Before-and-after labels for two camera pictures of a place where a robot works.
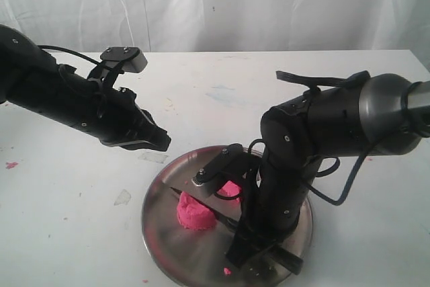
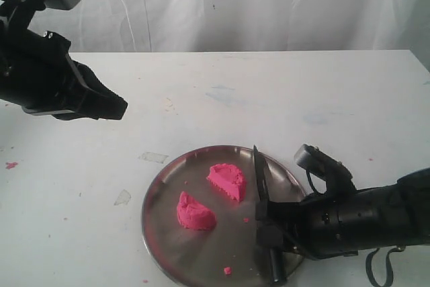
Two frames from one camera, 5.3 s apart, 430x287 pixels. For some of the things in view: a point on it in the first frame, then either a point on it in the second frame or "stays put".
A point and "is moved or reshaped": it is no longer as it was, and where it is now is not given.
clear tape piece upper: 154,157 stays put
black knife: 281,255 is moved or reshaped
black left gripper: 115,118 -> 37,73
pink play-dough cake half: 193,214 stays put
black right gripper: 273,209 -> 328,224
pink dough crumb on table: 11,165 stays put
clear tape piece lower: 123,197 stays put
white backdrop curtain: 221,7 stays put
